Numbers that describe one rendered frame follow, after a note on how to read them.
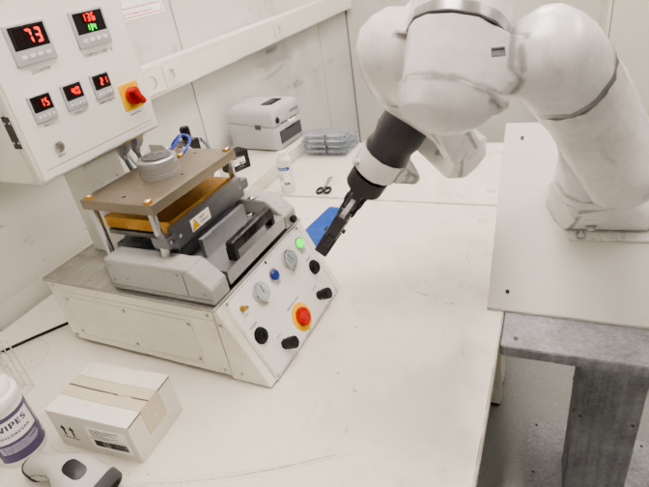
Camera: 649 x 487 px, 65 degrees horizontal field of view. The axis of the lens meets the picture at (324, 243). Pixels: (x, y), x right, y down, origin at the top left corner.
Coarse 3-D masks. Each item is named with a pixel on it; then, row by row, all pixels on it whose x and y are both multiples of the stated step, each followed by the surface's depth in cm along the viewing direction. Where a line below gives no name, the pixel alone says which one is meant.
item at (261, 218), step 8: (264, 208) 105; (256, 216) 102; (264, 216) 102; (272, 216) 106; (248, 224) 99; (256, 224) 100; (264, 224) 103; (272, 224) 106; (240, 232) 97; (248, 232) 98; (256, 232) 101; (232, 240) 95; (240, 240) 96; (232, 248) 94; (232, 256) 95
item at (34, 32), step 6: (36, 24) 88; (12, 30) 85; (18, 30) 86; (24, 30) 87; (30, 30) 88; (36, 30) 89; (18, 36) 86; (24, 36) 87; (30, 36) 88; (36, 36) 89; (42, 36) 90; (18, 42) 86; (24, 42) 87; (30, 42) 88; (36, 42) 89; (42, 42) 90
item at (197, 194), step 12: (216, 180) 109; (228, 180) 109; (192, 192) 104; (204, 192) 104; (180, 204) 100; (192, 204) 99; (108, 216) 100; (120, 216) 99; (132, 216) 98; (144, 216) 97; (168, 216) 96; (180, 216) 96; (120, 228) 101; (132, 228) 99; (144, 228) 97
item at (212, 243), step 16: (240, 208) 107; (224, 224) 102; (240, 224) 108; (208, 240) 98; (224, 240) 103; (256, 240) 102; (272, 240) 106; (208, 256) 99; (224, 256) 98; (240, 256) 97; (256, 256) 101; (224, 272) 93; (240, 272) 97
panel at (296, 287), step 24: (288, 240) 111; (264, 264) 103; (240, 288) 96; (288, 288) 106; (312, 288) 113; (336, 288) 119; (240, 312) 95; (264, 312) 99; (288, 312) 104; (312, 312) 110; (288, 336) 103; (264, 360) 96; (288, 360) 101
